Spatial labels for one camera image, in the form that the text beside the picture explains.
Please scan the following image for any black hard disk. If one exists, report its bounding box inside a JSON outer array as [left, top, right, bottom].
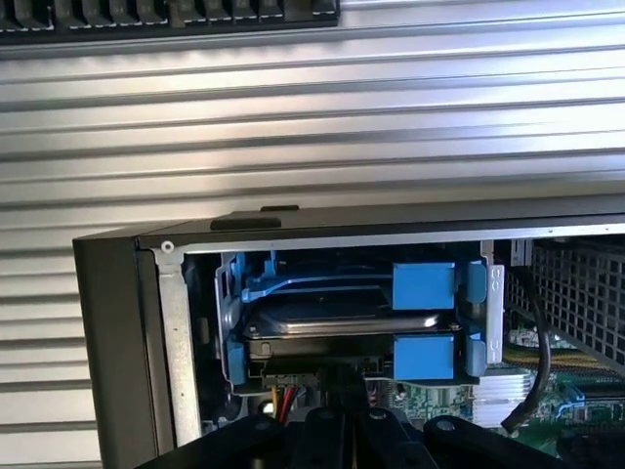
[[245, 286, 463, 378]]

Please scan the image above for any green motherboard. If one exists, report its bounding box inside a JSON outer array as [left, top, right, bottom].
[[360, 325, 625, 441]]

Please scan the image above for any silver finned heat sink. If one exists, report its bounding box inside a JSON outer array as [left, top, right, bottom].
[[470, 366, 537, 432]]

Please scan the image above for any blue hard drive caddy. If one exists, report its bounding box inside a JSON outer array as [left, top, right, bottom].
[[213, 238, 505, 398]]

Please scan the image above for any black open PC case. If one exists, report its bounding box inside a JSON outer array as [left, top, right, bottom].
[[71, 204, 625, 469]]

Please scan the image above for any perforated grey metal cage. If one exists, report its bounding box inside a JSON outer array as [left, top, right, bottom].
[[504, 236, 625, 373]]

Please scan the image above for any black parts rack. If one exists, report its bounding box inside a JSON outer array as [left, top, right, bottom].
[[0, 0, 343, 49]]

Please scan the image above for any power wire with black connector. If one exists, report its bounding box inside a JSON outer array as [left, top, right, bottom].
[[260, 364, 322, 427]]

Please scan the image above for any thick black round cable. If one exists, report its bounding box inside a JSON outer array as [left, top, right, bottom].
[[500, 277, 554, 434]]

